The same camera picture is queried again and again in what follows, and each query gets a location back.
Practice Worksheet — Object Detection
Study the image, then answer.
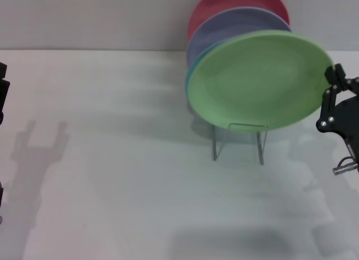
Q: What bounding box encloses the cyan plastic plate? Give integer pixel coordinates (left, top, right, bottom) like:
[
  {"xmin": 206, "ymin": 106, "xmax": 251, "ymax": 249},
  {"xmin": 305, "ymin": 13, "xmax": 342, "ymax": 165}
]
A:
[{"xmin": 184, "ymin": 40, "xmax": 225, "ymax": 109}]

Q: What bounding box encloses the purple plastic plate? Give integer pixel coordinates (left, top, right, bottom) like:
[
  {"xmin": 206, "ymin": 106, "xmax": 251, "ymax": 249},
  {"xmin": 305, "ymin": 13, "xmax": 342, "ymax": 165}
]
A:
[{"xmin": 186, "ymin": 6, "xmax": 292, "ymax": 70}]

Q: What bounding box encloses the chrome wire plate rack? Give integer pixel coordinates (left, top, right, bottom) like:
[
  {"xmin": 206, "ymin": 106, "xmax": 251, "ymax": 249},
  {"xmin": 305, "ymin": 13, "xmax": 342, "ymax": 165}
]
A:
[{"xmin": 212, "ymin": 122, "xmax": 269, "ymax": 166}]

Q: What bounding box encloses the red plastic plate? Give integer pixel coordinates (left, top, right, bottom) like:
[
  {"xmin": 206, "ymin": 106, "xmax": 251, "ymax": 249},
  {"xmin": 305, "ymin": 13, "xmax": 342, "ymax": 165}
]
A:
[{"xmin": 188, "ymin": 0, "xmax": 290, "ymax": 44}]

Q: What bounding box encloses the green plastic plate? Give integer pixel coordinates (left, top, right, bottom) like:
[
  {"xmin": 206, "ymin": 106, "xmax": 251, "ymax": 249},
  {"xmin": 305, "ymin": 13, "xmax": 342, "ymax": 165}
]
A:
[{"xmin": 187, "ymin": 29, "xmax": 335, "ymax": 131}]

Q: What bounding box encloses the right silver cable connector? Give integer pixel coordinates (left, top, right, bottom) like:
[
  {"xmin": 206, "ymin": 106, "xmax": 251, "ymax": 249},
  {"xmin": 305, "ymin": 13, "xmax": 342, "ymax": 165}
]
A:
[{"xmin": 333, "ymin": 156, "xmax": 359, "ymax": 176}]

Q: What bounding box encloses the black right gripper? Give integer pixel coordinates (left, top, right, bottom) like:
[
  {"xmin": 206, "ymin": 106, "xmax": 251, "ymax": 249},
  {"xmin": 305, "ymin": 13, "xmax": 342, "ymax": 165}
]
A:
[{"xmin": 316, "ymin": 63, "xmax": 359, "ymax": 160}]

